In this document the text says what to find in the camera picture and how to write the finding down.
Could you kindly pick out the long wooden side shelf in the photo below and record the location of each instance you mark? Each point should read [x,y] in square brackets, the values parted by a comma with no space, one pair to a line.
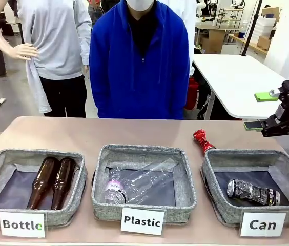
[252,46]

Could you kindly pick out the wooden workbench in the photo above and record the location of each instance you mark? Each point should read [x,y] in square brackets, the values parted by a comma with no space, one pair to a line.
[211,33]

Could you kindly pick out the person in white clothing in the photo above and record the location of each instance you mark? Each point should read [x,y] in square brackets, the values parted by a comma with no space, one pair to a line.
[189,30]

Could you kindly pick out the white standing desk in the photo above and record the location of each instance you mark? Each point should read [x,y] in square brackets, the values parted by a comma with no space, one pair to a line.
[236,82]

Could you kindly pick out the clear plastic bottle pink label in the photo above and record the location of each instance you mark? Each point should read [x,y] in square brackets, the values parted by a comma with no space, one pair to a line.
[113,185]

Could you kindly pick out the brown glass beer bottle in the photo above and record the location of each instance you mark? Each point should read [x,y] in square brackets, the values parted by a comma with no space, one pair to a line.
[44,176]
[63,176]

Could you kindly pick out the white mannequin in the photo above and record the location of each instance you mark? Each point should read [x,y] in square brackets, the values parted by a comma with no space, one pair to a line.
[8,48]

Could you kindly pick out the black trousers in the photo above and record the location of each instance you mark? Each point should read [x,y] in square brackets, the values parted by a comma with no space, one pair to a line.
[65,97]

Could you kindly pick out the black stand pole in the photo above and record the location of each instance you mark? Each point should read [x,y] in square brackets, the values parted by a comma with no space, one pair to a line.
[250,28]

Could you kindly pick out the grey fabric basket for cans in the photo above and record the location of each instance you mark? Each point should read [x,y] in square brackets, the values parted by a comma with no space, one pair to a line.
[226,210]

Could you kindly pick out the white Bottle label card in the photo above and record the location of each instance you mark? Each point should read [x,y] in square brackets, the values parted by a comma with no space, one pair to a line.
[21,225]

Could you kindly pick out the white Can label card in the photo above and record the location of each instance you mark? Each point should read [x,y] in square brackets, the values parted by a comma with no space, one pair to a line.
[262,225]

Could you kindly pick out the person in grey shirt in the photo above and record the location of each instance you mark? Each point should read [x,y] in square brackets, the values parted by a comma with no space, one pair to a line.
[57,38]

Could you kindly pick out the white face mask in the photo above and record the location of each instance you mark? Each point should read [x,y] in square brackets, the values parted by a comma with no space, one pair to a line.
[139,3]

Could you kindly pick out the person in blue hoodie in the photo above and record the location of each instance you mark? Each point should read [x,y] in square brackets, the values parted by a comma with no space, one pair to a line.
[124,77]

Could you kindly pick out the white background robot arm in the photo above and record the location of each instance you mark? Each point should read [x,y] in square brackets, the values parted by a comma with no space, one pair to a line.
[203,7]

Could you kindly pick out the white Plastic label card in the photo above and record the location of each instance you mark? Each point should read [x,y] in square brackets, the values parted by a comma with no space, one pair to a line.
[142,221]

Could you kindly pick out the large clear plastic bottle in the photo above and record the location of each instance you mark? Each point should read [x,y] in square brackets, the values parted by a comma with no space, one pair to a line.
[149,176]

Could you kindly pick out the crushed red soda can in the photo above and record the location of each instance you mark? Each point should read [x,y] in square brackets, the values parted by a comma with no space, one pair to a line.
[203,141]

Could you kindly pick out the grey fabric basket for plastic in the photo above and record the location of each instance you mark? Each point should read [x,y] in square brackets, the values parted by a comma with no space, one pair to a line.
[144,212]

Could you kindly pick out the crushed black soda can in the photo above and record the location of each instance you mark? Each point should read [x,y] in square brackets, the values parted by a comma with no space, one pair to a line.
[252,192]

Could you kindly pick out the stack of white boxes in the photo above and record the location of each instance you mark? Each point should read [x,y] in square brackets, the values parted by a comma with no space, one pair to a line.
[263,25]

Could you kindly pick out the brown cardboard box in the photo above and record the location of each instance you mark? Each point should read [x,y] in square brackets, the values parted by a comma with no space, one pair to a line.
[264,43]
[270,11]

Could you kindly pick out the grey fabric basket for bottles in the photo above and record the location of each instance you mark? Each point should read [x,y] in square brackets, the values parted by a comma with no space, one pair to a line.
[65,217]

